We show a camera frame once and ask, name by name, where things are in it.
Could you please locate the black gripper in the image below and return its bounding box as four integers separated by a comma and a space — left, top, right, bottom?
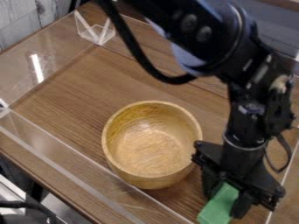
191, 131, 285, 219

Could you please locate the brown wooden bowl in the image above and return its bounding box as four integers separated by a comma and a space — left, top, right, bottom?
101, 101, 203, 190

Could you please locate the clear acrylic corner bracket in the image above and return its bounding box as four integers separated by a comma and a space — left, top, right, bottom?
73, 10, 116, 46

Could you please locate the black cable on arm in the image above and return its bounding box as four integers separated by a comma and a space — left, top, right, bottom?
92, 0, 199, 86

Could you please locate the black metal frame piece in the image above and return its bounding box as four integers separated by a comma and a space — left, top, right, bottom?
24, 194, 58, 224

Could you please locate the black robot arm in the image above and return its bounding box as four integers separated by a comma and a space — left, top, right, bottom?
121, 0, 295, 219

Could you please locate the black cable lower left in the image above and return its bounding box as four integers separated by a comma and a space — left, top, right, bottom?
0, 200, 56, 220

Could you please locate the green rectangular block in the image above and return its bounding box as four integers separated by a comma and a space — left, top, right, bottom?
196, 183, 239, 224

